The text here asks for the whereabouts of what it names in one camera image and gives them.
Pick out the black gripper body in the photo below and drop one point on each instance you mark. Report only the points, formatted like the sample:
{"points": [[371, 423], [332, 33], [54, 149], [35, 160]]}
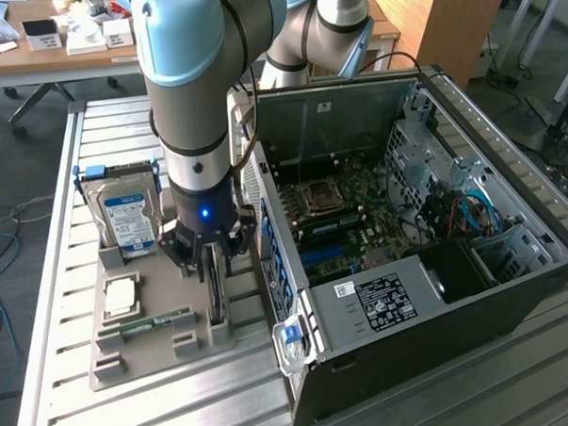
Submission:
{"points": [[204, 212]]}

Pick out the green graphics card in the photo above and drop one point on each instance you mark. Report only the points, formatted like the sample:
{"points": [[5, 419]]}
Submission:
{"points": [[216, 296]]}

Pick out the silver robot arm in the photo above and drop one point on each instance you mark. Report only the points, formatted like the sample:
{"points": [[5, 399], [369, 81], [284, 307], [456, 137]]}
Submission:
{"points": [[189, 85]]}

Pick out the hard disk with blue caddy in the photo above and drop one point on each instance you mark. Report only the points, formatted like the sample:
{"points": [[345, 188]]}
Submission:
{"points": [[124, 215]]}

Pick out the silver CPU chip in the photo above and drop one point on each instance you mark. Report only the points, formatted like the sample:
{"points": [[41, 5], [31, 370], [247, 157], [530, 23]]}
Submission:
{"points": [[120, 295]]}

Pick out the green RAM stick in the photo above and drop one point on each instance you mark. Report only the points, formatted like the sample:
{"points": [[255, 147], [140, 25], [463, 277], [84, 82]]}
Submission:
{"points": [[331, 225], [147, 323]]}

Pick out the blue expansion slot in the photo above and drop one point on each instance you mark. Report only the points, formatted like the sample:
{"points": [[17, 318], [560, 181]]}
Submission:
{"points": [[321, 256]]}

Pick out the metal CPU socket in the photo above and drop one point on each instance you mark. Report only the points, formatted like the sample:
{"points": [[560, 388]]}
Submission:
{"points": [[321, 195]]}

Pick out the grey parts rack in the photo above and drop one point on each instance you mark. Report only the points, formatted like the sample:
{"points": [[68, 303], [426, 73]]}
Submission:
{"points": [[162, 341]]}

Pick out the blue case latch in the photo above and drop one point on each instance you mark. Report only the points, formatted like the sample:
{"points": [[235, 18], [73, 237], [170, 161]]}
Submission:
{"points": [[289, 335]]}

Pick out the silver power supply unit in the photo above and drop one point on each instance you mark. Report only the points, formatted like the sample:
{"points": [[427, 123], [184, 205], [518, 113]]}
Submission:
{"points": [[345, 314]]}

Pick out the green motherboard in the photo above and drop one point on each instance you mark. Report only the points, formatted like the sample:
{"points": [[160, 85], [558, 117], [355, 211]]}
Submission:
{"points": [[374, 228]]}

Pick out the grey chipset heatsink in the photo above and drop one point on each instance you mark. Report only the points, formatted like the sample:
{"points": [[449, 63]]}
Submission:
{"points": [[375, 259]]}

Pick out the silver metal drive cage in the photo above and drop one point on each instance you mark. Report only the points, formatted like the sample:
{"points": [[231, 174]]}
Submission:
{"points": [[418, 164]]}

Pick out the plain white box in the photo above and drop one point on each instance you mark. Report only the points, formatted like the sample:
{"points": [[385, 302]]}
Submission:
{"points": [[117, 34]]}

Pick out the white flat box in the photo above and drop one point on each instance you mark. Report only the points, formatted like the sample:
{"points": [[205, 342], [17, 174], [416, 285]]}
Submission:
{"points": [[86, 48]]}

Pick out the black open PC case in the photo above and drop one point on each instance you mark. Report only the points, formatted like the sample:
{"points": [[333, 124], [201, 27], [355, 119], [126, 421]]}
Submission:
{"points": [[413, 358]]}

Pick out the white tape roll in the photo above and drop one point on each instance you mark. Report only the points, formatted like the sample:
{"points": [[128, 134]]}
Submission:
{"points": [[85, 30]]}

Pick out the red orange small item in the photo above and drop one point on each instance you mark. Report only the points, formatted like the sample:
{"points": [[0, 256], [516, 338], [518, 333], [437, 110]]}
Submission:
{"points": [[119, 7]]}

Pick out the wooden office desk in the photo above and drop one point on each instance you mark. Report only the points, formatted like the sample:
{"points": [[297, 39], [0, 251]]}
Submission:
{"points": [[384, 31], [23, 64]]}

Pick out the white box with black top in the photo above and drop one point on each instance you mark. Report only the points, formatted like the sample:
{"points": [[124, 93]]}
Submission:
{"points": [[43, 37]]}

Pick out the beige tape roll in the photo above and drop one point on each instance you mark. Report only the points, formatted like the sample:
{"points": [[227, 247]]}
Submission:
{"points": [[62, 1]]}

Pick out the wooden cabinet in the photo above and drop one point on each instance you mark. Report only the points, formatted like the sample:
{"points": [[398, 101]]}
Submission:
{"points": [[445, 26]]}

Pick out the white metal desk frame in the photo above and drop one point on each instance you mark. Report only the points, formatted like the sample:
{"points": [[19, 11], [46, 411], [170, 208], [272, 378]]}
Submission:
{"points": [[545, 16]]}

